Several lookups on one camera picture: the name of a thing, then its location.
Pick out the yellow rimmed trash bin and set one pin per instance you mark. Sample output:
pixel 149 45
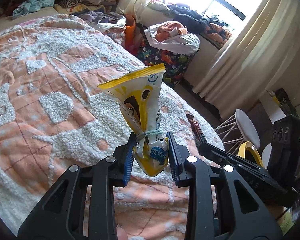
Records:
pixel 248 151

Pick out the pink floral fabric bag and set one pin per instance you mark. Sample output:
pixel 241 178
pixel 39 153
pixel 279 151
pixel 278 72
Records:
pixel 117 35

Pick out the dinosaur print laundry basket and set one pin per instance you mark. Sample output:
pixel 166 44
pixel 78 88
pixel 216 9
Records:
pixel 175 64

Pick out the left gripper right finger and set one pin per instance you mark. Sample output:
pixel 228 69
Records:
pixel 221 203

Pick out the orange bag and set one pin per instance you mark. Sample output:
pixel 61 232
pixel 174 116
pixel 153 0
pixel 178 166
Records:
pixel 129 33

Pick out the orange white tufted bedspread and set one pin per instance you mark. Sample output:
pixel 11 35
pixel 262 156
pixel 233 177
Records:
pixel 52 115

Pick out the white plastic bag with clothes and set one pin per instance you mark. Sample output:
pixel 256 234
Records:
pixel 172 36

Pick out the white vanity desk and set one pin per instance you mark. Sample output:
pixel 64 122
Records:
pixel 277 105

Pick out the brown chocolate wrapper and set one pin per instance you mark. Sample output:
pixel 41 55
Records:
pixel 199 137

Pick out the white octagonal stool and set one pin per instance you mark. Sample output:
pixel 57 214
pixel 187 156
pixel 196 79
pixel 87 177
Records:
pixel 236 130

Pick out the clothes on window sill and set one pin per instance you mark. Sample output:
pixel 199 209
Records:
pixel 211 27

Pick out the left hand thumb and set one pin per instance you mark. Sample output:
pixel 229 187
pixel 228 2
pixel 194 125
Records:
pixel 121 233

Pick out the light blue garment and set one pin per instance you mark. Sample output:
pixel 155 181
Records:
pixel 30 6

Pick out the yellow white snack bag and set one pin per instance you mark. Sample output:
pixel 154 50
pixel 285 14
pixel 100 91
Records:
pixel 138 95

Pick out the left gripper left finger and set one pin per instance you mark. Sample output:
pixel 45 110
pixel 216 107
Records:
pixel 80 204

